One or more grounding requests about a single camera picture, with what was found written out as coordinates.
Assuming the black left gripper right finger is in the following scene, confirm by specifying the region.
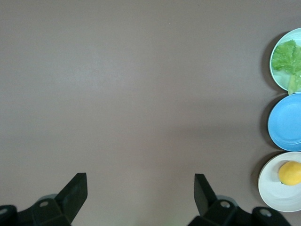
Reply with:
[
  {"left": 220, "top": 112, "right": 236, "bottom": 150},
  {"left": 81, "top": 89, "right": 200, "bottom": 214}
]
[{"left": 187, "top": 173, "right": 292, "bottom": 226}]

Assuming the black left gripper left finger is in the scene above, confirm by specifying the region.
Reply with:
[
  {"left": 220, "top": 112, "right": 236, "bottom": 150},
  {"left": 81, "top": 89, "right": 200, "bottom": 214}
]
[{"left": 0, "top": 172, "right": 88, "bottom": 226}]

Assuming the yellow lemon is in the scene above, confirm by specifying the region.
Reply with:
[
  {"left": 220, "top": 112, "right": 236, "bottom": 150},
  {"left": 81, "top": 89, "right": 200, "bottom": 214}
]
[{"left": 278, "top": 161, "right": 301, "bottom": 186}]

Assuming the green lettuce leaf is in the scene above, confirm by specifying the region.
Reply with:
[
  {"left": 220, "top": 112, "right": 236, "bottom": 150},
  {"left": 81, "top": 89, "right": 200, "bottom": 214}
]
[{"left": 272, "top": 39, "right": 301, "bottom": 96}]

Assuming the white plate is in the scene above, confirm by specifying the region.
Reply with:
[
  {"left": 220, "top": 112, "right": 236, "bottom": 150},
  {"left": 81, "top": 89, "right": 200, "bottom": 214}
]
[{"left": 258, "top": 151, "right": 301, "bottom": 213}]

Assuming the blue plate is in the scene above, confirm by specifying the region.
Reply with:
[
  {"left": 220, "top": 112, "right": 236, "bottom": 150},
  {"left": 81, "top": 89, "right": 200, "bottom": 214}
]
[{"left": 267, "top": 92, "right": 301, "bottom": 152}]

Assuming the mint green plate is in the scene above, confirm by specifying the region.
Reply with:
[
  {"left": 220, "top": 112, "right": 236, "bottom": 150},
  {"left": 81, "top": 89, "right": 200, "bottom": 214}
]
[{"left": 269, "top": 27, "right": 301, "bottom": 93}]

